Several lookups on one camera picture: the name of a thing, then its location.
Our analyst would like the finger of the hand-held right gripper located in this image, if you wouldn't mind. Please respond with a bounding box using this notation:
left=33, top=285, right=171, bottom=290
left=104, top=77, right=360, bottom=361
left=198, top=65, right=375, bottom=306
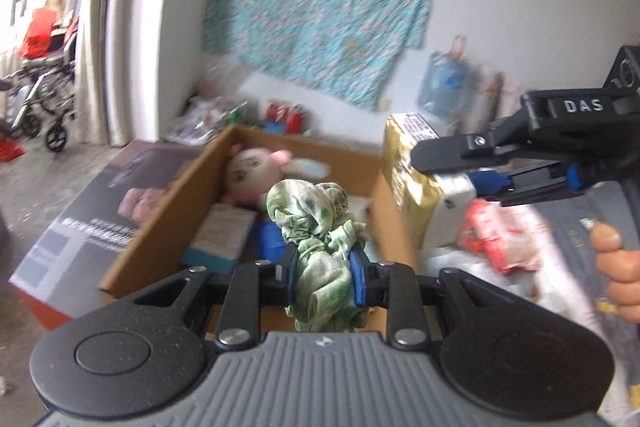
left=467, top=163, right=567, bottom=208
left=410, top=133, right=507, bottom=174

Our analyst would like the green mottled cloth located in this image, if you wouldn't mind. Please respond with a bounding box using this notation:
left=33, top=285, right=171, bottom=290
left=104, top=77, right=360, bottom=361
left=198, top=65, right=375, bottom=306
left=266, top=178, right=371, bottom=335

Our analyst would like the pink plush toy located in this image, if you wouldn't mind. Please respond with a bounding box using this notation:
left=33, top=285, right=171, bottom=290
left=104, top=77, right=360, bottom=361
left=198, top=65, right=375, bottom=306
left=222, top=147, right=293, bottom=208

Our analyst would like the brown cardboard box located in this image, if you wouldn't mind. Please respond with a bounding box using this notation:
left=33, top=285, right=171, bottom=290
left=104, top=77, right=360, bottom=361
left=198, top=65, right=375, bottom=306
left=97, top=124, right=421, bottom=343

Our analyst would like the person's right hand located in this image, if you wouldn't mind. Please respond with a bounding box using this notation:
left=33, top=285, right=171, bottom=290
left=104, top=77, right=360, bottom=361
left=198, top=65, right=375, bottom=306
left=590, top=222, right=640, bottom=323

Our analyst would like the red and white packet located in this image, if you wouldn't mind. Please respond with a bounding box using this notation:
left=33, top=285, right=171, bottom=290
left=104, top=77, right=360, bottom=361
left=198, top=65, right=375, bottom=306
left=460, top=199, right=543, bottom=275

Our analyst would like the rolled floral mat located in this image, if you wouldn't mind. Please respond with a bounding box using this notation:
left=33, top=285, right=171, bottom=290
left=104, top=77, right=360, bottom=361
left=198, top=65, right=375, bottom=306
left=476, top=69, right=523, bottom=132

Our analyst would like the blue water dispenser bottle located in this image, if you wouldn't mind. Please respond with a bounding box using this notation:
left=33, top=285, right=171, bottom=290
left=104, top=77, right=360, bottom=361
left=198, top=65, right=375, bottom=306
left=417, top=52, right=473, bottom=118

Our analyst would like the grey blanket with yellow print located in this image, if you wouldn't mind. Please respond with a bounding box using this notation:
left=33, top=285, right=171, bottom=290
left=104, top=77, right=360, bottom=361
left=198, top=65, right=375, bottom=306
left=530, top=197, right=640, bottom=408

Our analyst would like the red bottle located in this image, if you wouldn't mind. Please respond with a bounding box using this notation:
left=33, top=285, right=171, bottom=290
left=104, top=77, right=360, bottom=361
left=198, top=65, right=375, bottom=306
left=287, top=104, right=307, bottom=132

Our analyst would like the clear plastic bag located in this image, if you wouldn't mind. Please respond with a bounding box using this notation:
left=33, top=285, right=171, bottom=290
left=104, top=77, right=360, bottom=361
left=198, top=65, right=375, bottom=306
left=167, top=94, right=251, bottom=145

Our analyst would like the dark printed flat carton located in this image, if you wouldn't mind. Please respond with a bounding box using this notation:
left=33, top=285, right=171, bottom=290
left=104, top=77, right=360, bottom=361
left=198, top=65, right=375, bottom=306
left=9, top=139, right=211, bottom=330

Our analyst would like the wheelchair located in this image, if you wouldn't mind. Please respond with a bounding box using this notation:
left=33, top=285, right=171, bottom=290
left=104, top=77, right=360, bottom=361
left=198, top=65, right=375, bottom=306
left=0, top=0, right=83, bottom=152

